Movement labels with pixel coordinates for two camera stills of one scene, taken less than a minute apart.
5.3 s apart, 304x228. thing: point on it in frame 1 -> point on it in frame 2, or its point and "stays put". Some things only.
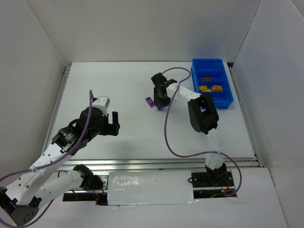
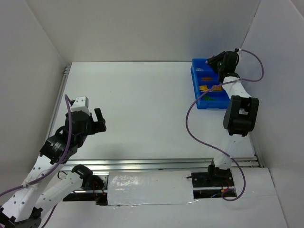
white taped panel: [147, 187] stays put
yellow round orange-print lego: [217, 88] stays put
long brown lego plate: [206, 79] stays put
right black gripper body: [160, 94] -> [215, 60]
